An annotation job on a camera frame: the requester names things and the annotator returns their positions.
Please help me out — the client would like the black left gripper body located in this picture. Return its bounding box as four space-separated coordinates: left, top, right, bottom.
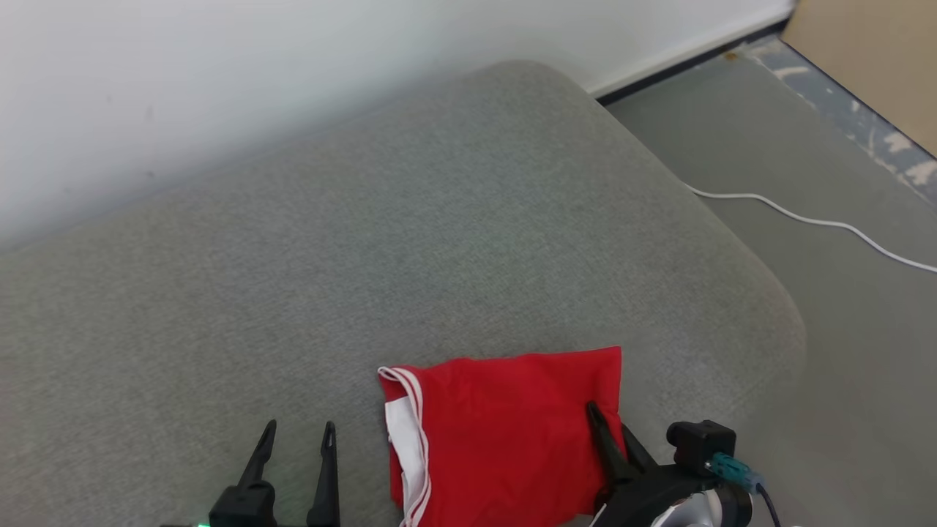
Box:
209 482 280 527

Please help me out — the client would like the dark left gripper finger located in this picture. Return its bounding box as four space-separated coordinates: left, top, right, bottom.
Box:
238 419 277 490
306 421 341 527

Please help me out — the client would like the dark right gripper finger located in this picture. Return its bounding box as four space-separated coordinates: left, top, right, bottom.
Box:
586 401 632 485
622 425 658 475

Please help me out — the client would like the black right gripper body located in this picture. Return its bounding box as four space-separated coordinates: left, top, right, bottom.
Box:
597 463 724 527

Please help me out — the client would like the red jersey with black lettering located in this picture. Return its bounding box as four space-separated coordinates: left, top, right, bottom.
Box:
377 346 627 527

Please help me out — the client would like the grey fabric sofa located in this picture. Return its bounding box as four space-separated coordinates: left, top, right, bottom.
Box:
0 60 807 527

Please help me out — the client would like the light brown board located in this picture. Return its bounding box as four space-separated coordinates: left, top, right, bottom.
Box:
781 0 937 158

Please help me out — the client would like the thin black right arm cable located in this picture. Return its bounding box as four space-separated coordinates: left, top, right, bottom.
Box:
754 483 781 527

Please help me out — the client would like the white floor cable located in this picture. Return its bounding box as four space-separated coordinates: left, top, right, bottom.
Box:
684 183 937 274

